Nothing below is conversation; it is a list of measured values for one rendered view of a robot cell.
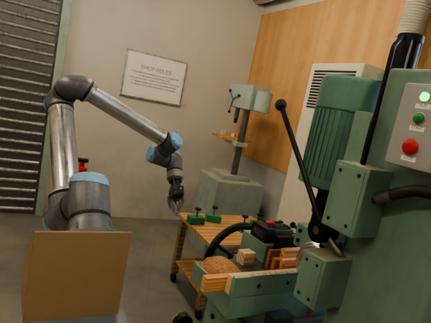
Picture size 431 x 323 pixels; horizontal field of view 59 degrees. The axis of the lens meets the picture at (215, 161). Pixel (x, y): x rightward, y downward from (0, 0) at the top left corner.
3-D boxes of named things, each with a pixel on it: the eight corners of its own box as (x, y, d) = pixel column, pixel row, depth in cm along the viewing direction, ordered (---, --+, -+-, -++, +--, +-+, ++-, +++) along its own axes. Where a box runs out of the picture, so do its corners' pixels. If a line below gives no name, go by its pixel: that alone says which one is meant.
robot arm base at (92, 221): (64, 233, 125) (64, 206, 130) (60, 254, 140) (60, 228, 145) (122, 231, 133) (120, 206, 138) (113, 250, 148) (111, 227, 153)
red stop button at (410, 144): (401, 152, 73) (406, 138, 73) (416, 156, 71) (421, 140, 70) (398, 152, 73) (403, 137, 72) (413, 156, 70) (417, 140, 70)
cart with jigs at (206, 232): (238, 275, 319) (254, 202, 309) (277, 314, 269) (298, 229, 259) (164, 278, 288) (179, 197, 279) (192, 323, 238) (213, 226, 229)
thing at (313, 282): (319, 291, 95) (330, 247, 94) (340, 307, 90) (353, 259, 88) (290, 295, 90) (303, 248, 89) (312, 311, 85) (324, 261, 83)
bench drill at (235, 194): (226, 236, 407) (258, 89, 383) (254, 263, 352) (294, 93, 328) (185, 235, 387) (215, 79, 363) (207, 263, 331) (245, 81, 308)
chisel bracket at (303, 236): (307, 247, 119) (313, 222, 118) (342, 268, 108) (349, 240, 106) (290, 248, 116) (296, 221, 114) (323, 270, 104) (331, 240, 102)
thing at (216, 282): (367, 273, 132) (370, 262, 131) (372, 275, 130) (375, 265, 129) (199, 289, 97) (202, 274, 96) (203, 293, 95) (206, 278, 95)
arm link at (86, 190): (80, 206, 132) (79, 163, 141) (58, 225, 142) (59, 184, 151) (118, 212, 142) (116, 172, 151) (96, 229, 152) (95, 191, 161)
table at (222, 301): (312, 257, 153) (315, 243, 153) (376, 297, 128) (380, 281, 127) (176, 265, 122) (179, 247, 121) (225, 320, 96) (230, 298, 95)
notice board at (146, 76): (179, 106, 402) (188, 63, 395) (180, 106, 400) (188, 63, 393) (118, 95, 373) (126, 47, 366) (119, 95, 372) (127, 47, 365)
